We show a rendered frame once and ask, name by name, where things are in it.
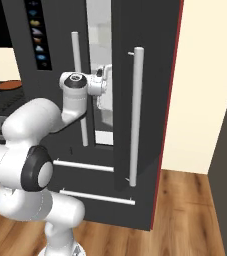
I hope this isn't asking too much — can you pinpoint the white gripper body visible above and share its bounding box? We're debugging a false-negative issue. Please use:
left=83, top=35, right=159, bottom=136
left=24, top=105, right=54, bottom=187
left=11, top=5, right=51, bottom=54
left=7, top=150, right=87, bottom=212
left=96, top=64, right=114, bottom=112

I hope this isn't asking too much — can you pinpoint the plain dark fridge door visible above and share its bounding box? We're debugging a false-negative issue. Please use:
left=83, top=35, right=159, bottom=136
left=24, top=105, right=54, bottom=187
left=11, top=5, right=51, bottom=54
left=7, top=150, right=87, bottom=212
left=111, top=0, right=183, bottom=193

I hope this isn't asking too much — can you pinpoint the dark grey fridge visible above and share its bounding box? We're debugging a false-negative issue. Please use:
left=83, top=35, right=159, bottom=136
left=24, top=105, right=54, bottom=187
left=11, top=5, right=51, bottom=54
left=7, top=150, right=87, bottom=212
left=0, top=0, right=185, bottom=232

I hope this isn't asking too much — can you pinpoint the dark fridge door with display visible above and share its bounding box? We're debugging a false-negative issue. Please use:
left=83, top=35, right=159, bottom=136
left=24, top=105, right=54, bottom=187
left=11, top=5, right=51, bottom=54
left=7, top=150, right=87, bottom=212
left=0, top=0, right=97, bottom=152

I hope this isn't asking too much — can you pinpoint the dark fridge drawer front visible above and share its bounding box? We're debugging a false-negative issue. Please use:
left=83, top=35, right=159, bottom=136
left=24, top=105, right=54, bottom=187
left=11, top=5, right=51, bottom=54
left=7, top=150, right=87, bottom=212
left=47, top=146, right=117, bottom=194
left=53, top=186, right=157, bottom=232

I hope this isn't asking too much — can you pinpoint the saucepan with orange marinade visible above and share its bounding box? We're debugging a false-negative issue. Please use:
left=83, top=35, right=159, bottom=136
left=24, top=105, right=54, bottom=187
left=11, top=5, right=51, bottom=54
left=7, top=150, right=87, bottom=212
left=0, top=79, right=23, bottom=91

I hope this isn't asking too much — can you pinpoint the black and steel stove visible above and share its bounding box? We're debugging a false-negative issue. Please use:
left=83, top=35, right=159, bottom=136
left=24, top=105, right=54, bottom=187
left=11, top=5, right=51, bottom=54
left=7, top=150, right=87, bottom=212
left=0, top=81, right=30, bottom=142

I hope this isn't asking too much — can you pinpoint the long white fridge door handle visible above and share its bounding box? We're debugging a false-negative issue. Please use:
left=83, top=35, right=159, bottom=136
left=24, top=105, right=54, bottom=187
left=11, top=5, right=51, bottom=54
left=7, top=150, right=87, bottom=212
left=127, top=46, right=145, bottom=188

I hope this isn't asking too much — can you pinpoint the short white fridge door handle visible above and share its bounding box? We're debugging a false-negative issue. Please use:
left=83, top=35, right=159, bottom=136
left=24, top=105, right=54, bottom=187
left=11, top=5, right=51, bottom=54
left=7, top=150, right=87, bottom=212
left=70, top=31, right=90, bottom=148

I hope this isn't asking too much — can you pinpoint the white fridge drawer handle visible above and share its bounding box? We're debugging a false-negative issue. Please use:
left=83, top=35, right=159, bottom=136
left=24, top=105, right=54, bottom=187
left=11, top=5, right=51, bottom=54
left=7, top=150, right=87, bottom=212
left=59, top=188, right=136, bottom=206
left=52, top=159, right=115, bottom=173

